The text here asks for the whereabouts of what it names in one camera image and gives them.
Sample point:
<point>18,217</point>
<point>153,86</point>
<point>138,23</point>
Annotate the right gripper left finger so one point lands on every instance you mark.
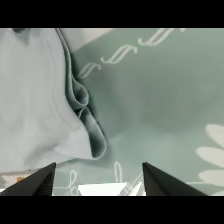
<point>40,184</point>

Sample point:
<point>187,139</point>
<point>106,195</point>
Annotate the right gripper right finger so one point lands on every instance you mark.
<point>160,183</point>

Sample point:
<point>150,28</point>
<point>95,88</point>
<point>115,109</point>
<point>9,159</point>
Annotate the pale blue garment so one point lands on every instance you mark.
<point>33,103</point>

